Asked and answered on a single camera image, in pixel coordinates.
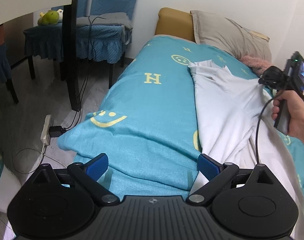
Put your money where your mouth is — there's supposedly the white t-shirt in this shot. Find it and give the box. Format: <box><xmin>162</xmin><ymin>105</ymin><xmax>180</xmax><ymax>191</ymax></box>
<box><xmin>189</xmin><ymin>60</ymin><xmax>304</xmax><ymax>239</ymax></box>

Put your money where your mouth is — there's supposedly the person's right hand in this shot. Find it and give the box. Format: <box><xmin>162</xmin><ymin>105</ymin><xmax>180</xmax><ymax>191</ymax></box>
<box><xmin>271</xmin><ymin>90</ymin><xmax>304</xmax><ymax>144</ymax></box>

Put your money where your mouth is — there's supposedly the pink fluffy blanket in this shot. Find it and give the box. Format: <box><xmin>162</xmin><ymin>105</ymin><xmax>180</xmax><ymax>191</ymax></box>
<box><xmin>239</xmin><ymin>55</ymin><xmax>272</xmax><ymax>76</ymax></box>

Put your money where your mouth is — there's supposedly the black power adapter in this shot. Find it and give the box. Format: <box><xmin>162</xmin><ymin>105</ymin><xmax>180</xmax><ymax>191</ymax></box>
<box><xmin>48</xmin><ymin>126</ymin><xmax>66</xmax><ymax>138</ymax></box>

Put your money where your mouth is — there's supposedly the white power strip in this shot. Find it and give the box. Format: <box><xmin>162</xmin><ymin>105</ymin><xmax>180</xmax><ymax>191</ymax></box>
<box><xmin>40</xmin><ymin>114</ymin><xmax>53</xmax><ymax>146</ymax></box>

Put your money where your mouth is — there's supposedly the turquoise patterned bed sheet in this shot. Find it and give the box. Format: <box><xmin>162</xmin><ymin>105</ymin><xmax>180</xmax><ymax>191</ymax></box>
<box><xmin>57</xmin><ymin>35</ymin><xmax>304</xmax><ymax>225</ymax></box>

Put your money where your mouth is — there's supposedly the grey pillow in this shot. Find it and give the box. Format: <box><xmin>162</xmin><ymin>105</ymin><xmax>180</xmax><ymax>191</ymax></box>
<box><xmin>191</xmin><ymin>10</ymin><xmax>272</xmax><ymax>61</ymax></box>

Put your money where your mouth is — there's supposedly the mustard yellow headboard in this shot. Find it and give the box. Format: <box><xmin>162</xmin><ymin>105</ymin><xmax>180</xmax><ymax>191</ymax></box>
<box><xmin>155</xmin><ymin>7</ymin><xmax>195</xmax><ymax>42</ymax></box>

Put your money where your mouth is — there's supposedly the blue covered chair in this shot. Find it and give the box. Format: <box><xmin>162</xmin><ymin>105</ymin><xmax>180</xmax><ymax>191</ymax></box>
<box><xmin>23</xmin><ymin>0</ymin><xmax>140</xmax><ymax>90</ymax></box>

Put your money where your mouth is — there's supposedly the black table leg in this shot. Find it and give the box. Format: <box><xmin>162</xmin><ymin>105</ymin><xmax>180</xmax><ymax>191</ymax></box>
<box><xmin>62</xmin><ymin>0</ymin><xmax>81</xmax><ymax>112</ymax></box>

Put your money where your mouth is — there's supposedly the grey cloth on chair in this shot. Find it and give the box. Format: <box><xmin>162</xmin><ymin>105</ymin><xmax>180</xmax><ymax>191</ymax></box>
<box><xmin>76</xmin><ymin>12</ymin><xmax>132</xmax><ymax>29</ymax></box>

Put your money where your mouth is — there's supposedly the green plush toy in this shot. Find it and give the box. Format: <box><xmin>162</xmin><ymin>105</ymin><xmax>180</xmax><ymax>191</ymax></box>
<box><xmin>38</xmin><ymin>10</ymin><xmax>60</xmax><ymax>25</ymax></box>

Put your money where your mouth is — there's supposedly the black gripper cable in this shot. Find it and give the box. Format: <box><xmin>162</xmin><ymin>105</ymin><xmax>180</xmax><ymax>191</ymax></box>
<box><xmin>254</xmin><ymin>96</ymin><xmax>275</xmax><ymax>165</ymax></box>

